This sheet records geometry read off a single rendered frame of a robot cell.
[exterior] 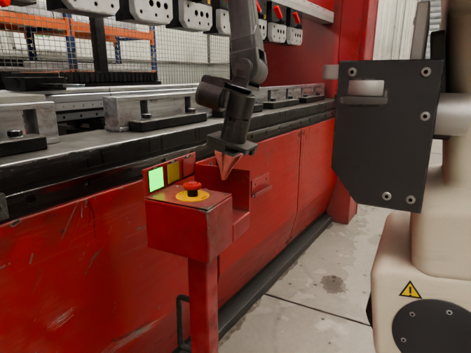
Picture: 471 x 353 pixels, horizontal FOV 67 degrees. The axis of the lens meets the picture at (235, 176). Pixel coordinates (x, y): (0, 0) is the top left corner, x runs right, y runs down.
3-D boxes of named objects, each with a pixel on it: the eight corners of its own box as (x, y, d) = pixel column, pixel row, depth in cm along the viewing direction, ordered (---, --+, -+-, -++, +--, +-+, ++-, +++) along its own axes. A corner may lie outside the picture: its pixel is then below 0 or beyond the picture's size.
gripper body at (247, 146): (219, 137, 84) (225, 107, 82) (256, 151, 81) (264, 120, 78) (205, 142, 79) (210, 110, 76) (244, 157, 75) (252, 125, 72)
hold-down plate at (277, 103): (272, 109, 162) (273, 102, 161) (263, 108, 165) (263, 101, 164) (298, 104, 187) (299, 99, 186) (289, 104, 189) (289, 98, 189)
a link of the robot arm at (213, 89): (252, 59, 69) (265, 66, 77) (202, 46, 72) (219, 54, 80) (236, 119, 72) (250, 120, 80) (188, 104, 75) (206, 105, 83)
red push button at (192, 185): (195, 202, 73) (195, 186, 72) (179, 199, 75) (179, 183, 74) (205, 197, 77) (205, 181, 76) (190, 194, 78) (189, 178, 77)
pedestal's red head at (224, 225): (209, 265, 71) (207, 179, 66) (146, 248, 78) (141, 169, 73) (249, 227, 89) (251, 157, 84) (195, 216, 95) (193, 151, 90)
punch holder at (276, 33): (271, 40, 160) (272, 1, 155) (255, 41, 164) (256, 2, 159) (285, 43, 172) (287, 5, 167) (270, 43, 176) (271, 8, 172)
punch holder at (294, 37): (290, 43, 176) (291, 7, 171) (275, 44, 180) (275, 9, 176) (301, 45, 188) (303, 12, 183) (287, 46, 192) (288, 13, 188)
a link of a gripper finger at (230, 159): (214, 169, 88) (221, 133, 84) (239, 178, 85) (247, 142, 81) (199, 176, 82) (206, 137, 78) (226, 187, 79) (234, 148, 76)
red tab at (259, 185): (255, 197, 142) (255, 181, 140) (250, 197, 143) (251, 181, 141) (272, 188, 154) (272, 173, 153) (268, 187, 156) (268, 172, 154)
